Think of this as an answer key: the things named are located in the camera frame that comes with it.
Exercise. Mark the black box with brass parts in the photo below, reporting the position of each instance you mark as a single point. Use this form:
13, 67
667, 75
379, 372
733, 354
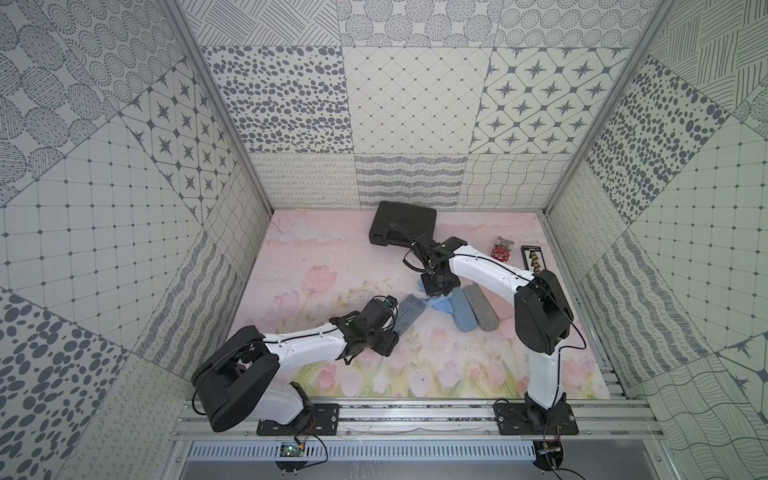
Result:
533, 258

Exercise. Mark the aluminium mounting rail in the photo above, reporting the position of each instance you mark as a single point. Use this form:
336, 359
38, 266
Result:
362, 419

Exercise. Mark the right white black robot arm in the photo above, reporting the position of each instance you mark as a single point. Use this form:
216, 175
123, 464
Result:
543, 317

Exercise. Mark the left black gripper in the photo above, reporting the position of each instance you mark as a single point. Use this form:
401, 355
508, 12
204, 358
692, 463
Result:
384, 341

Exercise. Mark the white slotted cable duct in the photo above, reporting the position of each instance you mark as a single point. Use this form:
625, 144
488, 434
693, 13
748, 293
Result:
401, 450

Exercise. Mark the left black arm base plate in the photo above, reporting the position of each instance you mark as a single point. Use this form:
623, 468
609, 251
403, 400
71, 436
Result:
320, 419

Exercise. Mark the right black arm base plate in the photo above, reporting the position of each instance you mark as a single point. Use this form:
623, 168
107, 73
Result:
521, 419

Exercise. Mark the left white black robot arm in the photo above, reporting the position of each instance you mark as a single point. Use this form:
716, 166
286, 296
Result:
240, 379

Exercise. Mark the red valve handwheel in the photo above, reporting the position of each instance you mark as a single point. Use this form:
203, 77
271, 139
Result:
500, 253

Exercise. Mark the blue microfiber cloth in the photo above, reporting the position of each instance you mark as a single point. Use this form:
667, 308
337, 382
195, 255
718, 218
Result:
440, 303

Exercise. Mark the dark grey eyeglass case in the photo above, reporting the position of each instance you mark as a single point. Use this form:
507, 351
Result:
409, 310

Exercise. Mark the grey felt eyeglass case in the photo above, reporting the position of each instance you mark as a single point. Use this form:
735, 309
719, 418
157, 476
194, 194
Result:
485, 315

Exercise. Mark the black plastic tool case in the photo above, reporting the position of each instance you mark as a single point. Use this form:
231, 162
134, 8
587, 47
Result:
397, 223

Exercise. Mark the blue eyeglass case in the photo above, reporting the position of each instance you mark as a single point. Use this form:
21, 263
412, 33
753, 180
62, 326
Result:
462, 313

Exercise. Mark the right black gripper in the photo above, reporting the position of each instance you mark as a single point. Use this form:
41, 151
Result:
431, 291

